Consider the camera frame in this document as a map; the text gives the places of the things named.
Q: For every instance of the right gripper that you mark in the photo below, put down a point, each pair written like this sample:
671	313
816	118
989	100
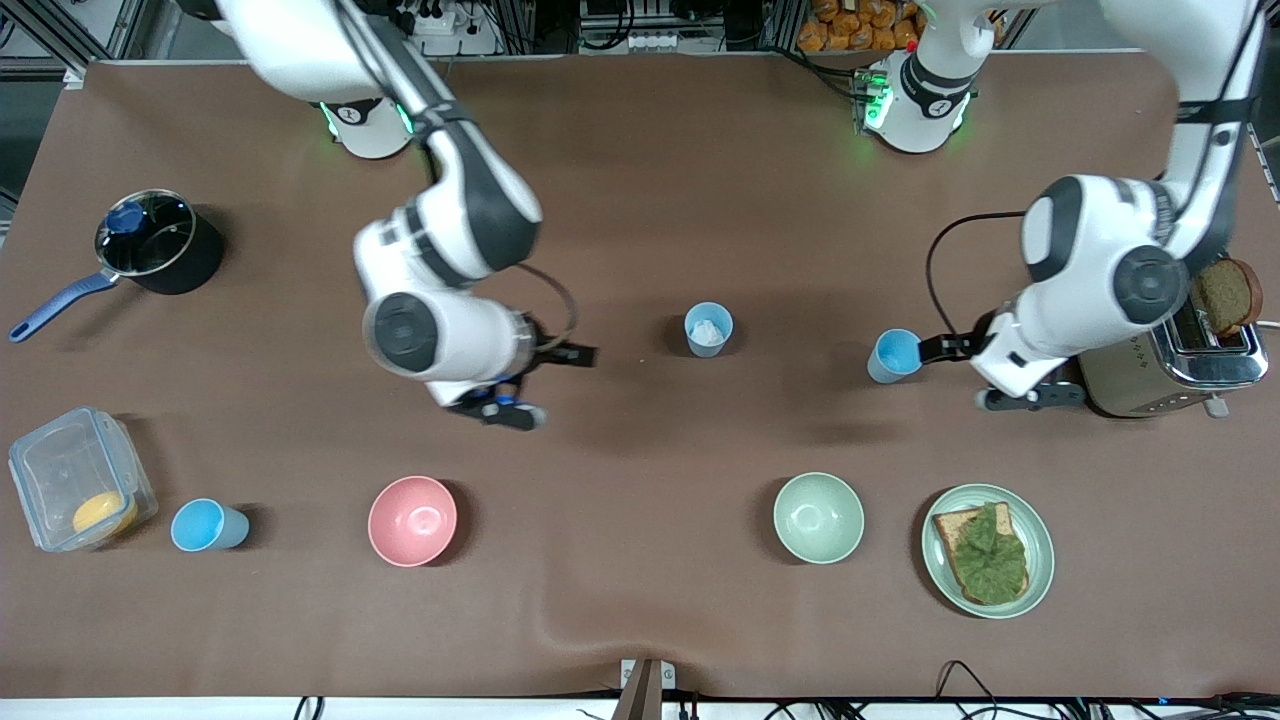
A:
549	353

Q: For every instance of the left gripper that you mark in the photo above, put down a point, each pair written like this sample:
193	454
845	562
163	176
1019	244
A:
962	346

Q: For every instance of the blue plastic cup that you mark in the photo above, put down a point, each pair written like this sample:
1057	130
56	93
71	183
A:
895	355
205	525

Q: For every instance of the blue cup holding white paper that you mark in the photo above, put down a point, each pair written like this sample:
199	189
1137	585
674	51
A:
700	348

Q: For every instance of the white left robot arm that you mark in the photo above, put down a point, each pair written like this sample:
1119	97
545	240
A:
1090	250

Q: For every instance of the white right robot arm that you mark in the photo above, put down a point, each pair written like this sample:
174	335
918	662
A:
460	335

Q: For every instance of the crumpled white paper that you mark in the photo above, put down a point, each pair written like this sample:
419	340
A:
708	333

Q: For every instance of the brown table mat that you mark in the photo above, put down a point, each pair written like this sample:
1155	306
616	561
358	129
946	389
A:
640	200

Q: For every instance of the bread slice under lettuce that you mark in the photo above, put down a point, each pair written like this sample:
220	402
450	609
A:
945	530

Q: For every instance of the silver beige toaster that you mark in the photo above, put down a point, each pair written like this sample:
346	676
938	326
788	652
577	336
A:
1150	395

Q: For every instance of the green lettuce leaf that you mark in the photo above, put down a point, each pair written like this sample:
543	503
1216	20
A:
990	560

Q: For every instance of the pale green bowl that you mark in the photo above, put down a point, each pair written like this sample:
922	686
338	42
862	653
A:
818	517

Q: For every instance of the pale green plate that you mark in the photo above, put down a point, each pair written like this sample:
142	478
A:
1040	550

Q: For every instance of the pink bowl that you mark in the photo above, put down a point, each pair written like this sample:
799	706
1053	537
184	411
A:
412	520

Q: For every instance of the brown toast slice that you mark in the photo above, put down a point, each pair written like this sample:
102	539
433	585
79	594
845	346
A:
1228	295

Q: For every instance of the long white power strip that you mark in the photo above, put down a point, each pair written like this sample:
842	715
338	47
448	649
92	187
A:
650	42

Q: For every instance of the bag of orange fruit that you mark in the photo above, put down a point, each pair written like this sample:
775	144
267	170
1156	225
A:
850	25

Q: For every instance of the white power strip with plugs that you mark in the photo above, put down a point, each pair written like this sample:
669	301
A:
435	18

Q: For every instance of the glass lid with blue knob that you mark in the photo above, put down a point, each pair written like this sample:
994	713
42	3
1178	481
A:
155	240

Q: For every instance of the orange round food piece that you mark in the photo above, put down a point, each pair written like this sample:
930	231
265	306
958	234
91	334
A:
103	513

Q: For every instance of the clear plastic food container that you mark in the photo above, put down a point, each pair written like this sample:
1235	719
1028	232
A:
70	470

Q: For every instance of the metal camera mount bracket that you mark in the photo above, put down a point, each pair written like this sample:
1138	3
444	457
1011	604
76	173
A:
647	685

